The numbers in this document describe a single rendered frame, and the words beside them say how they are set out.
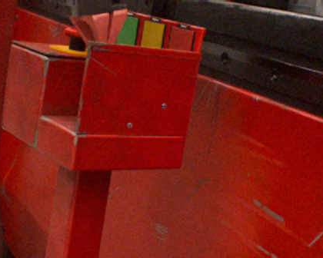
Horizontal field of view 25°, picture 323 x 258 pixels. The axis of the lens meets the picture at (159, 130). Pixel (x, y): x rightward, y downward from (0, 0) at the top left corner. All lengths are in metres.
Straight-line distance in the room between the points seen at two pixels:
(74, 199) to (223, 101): 0.24
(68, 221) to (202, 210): 0.20
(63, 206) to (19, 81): 0.17
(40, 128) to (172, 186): 0.29
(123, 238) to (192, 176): 0.25
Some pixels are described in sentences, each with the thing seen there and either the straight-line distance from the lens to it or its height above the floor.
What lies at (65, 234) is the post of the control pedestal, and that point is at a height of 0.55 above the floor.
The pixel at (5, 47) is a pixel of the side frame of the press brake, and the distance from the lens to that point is 2.00.
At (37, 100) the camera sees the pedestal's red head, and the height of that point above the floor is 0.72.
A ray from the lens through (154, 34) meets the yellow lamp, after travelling 0.95.
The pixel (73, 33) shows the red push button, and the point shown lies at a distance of 0.94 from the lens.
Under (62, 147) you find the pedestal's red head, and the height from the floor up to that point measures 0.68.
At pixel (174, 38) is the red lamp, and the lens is 0.92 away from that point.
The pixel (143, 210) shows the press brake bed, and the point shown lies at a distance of 1.19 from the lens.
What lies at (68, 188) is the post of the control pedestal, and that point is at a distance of 0.93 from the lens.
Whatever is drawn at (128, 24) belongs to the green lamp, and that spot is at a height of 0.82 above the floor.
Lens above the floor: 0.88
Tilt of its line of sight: 11 degrees down
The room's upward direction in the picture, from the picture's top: 10 degrees clockwise
